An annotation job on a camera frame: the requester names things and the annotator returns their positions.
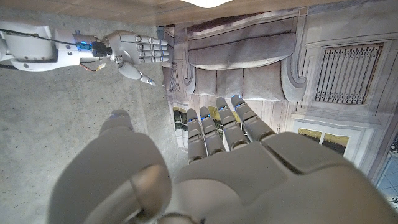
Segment white square paper plate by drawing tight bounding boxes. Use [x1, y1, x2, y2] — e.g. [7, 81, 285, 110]
[180, 0, 234, 9]

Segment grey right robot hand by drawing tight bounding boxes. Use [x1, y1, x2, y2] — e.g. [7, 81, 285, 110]
[104, 30, 170, 87]

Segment printed living room backdrop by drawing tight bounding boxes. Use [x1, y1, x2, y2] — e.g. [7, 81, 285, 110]
[157, 0, 398, 212]

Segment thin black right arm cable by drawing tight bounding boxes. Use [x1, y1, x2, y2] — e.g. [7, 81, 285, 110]
[0, 28, 77, 46]

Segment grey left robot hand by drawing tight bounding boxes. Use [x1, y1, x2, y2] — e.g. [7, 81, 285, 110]
[46, 94, 398, 224]

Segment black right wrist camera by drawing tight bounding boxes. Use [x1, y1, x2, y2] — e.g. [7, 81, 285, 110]
[91, 41, 113, 58]

